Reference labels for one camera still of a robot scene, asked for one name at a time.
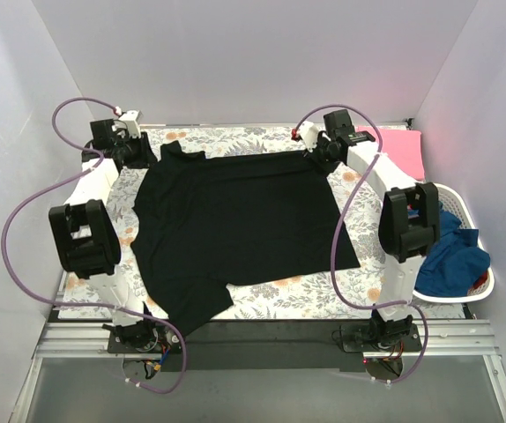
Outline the black t shirt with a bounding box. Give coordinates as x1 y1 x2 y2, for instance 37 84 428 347
130 142 360 336

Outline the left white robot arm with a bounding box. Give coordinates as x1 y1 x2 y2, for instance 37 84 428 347
48 117 160 353

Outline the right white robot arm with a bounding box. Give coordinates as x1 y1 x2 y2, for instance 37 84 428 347
294 108 440 352

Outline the folded pink t shirt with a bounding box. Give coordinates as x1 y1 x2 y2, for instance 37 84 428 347
374 128 425 182

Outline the white laundry basket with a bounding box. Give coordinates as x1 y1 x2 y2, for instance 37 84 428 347
414 183 495 303

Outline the floral table mat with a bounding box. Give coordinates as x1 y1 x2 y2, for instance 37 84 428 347
58 125 417 321

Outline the blue t shirt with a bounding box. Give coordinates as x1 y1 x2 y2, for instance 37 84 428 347
415 204 491 298

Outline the red orange t shirt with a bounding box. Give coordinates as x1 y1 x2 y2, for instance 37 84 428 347
471 271 488 292

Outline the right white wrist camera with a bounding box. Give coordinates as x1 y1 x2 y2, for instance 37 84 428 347
291 121 320 152

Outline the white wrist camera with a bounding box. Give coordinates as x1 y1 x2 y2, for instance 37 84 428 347
291 121 320 152
115 107 143 137

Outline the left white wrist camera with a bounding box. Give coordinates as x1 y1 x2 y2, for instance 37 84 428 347
115 107 143 137

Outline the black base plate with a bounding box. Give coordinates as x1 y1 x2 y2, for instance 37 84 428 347
102 319 422 373

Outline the aluminium frame rail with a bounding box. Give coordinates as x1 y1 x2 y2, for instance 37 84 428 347
11 319 506 422

